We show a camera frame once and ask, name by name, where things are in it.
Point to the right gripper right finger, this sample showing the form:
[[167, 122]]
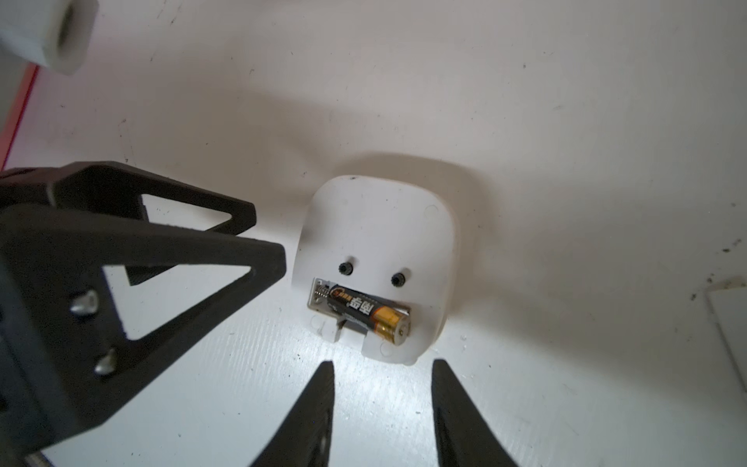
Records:
[[463, 438]]

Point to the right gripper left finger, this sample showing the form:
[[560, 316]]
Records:
[[304, 437]]

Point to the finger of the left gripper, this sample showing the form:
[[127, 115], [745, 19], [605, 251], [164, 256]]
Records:
[[117, 190], [67, 364]]

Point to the black gold AA battery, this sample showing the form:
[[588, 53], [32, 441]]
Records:
[[385, 321]]

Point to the pink clear plastic box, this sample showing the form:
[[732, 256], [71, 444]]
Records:
[[15, 115]]

